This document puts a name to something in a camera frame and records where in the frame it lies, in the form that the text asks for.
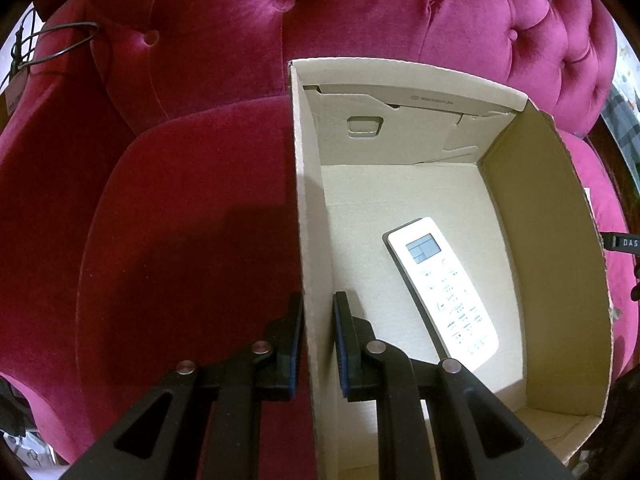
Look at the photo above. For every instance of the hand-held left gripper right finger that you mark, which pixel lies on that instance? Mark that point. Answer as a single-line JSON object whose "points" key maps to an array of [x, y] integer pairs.
{"points": [[342, 350]]}

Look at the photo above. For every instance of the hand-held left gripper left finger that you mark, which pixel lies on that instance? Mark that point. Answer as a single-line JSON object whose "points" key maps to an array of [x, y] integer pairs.
{"points": [[298, 340]]}

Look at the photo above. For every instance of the cardboard box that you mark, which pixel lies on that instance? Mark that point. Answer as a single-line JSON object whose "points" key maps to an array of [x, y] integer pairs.
{"points": [[550, 260]]}

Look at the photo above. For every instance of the white remote control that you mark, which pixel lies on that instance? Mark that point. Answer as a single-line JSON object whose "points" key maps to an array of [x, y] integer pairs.
{"points": [[440, 285]]}

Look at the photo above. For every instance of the grey plaid cloth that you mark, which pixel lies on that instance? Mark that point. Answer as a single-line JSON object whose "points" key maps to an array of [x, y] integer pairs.
{"points": [[625, 130]]}

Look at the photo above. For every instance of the white patterned curtain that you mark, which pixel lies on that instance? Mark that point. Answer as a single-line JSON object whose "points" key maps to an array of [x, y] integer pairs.
{"points": [[627, 60]]}

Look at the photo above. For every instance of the pink velvet tufted armchair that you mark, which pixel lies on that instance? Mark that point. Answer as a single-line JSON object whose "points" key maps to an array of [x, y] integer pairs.
{"points": [[175, 200]]}

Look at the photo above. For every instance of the clear plastic bag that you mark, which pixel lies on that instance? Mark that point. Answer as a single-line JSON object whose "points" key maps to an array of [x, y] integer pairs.
{"points": [[30, 452]]}

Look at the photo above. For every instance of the brown paper tag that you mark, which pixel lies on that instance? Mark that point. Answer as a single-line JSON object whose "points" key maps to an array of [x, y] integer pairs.
{"points": [[11, 92]]}

